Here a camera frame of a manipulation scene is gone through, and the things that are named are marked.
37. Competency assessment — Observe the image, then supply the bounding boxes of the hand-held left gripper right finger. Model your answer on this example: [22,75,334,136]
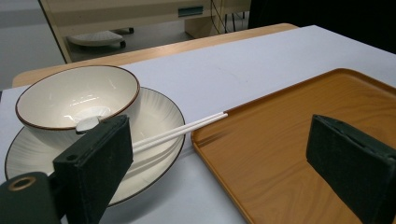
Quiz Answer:
[305,114,396,224]

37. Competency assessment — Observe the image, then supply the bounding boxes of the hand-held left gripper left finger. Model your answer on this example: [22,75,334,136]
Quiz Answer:
[52,114,134,224]

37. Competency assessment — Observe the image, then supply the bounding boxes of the white spoon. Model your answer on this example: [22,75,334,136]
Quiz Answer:
[75,116,102,134]

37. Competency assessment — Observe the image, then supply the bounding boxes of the orange wooden tray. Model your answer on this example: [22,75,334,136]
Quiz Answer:
[190,67,396,224]

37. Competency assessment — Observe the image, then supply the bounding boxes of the white bowl with brown rim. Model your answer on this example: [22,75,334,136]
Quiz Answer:
[15,64,142,150]

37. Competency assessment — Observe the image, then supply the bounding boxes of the white ribbed plate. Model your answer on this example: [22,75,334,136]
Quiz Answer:
[4,86,187,208]

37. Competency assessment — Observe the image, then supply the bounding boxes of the white chopstick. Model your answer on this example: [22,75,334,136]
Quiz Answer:
[132,113,229,155]
[132,111,228,149]

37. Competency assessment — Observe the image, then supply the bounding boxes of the beige cabinet on wheels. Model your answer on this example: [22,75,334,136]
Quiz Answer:
[38,0,252,64]

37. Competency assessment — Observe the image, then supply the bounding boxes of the white table mat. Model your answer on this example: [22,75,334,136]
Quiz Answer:
[0,24,396,224]

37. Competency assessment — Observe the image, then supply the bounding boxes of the black cables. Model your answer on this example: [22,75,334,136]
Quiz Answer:
[210,0,247,35]

